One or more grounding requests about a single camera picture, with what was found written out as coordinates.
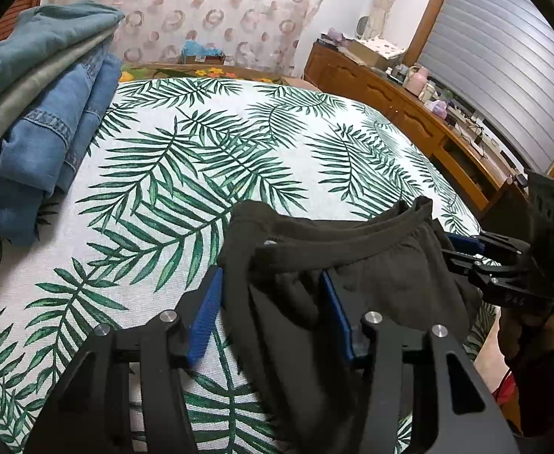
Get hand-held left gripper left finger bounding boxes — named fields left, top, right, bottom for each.
left=24, top=266, right=225, bottom=454

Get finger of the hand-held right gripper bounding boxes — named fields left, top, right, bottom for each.
left=442, top=249, right=538, bottom=311
left=444, top=232, right=533, bottom=266

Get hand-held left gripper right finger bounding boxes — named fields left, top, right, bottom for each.
left=319, top=269, right=521, bottom=454

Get black pants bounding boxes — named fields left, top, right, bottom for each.
left=215, top=197, right=483, bottom=454

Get person's right forearm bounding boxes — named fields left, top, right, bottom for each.
left=508, top=322, right=554, bottom=440

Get folded grey-green pants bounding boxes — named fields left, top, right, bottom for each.
left=0, top=33, right=112, bottom=162

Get person's right hand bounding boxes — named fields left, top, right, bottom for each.
left=498, top=307, right=554, bottom=370

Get palm leaf print bedsheet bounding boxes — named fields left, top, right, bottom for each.
left=0, top=78, right=497, bottom=454

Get pink kettle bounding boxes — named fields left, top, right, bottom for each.
left=407, top=65, right=431, bottom=98

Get wooden sideboard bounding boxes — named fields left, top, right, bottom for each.
left=303, top=40, right=528, bottom=213

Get grey window blind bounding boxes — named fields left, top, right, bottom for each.
left=416, top=0, right=554, bottom=176

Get cardboard box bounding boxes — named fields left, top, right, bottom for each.
left=348, top=38, right=407, bottom=69

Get folded blue denim jeans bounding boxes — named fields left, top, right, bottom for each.
left=0, top=47, right=123, bottom=247

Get floral blanket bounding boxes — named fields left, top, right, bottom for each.
left=116, top=62, right=320, bottom=90

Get cream curtain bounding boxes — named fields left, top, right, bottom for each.
left=364, top=0, right=412, bottom=41

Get small blue packet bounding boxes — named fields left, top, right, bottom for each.
left=180, top=40, right=225, bottom=64

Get circle print curtain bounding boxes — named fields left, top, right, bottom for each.
left=40, top=0, right=332, bottom=79

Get folded light blue jeans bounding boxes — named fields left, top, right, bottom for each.
left=0, top=1, right=125, bottom=119

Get wooden window frame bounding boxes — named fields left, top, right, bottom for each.
left=402, top=0, right=554, bottom=178

